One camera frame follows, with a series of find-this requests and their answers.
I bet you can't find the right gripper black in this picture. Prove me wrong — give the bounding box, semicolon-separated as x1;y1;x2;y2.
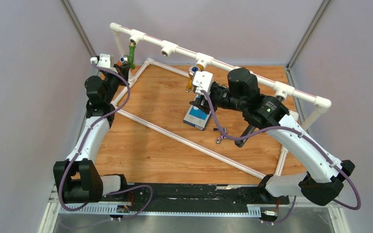
190;83;246;114

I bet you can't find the green plastic faucet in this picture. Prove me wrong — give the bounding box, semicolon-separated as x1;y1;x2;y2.
119;41;136;69

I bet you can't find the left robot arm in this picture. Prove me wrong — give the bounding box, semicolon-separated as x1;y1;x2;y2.
53;65;131;206

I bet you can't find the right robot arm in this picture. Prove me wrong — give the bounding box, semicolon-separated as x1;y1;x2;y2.
189;66;355;206

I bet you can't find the blue razor box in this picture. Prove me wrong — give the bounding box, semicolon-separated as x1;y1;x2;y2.
183;105;211;131

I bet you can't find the chrome metal faucet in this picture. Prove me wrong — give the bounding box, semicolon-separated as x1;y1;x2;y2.
213;127;227;144

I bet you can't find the dark grey long faucet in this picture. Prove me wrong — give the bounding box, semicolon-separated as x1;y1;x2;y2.
234;125;256;148

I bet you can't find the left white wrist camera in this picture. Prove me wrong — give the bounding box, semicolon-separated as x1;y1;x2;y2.
90;53;115;69

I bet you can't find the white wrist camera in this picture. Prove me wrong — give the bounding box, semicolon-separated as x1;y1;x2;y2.
90;53;115;69
192;71;214;95

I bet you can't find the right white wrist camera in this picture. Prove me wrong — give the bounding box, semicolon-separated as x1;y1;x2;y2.
192;71;214;95

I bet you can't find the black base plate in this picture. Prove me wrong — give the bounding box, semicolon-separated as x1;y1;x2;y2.
102;183;289;213

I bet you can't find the white PVC pipe frame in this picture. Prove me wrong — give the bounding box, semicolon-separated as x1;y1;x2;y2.
109;22;332;179

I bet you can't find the aluminium frame rail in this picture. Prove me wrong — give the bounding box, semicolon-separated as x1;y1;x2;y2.
38;183;350;233

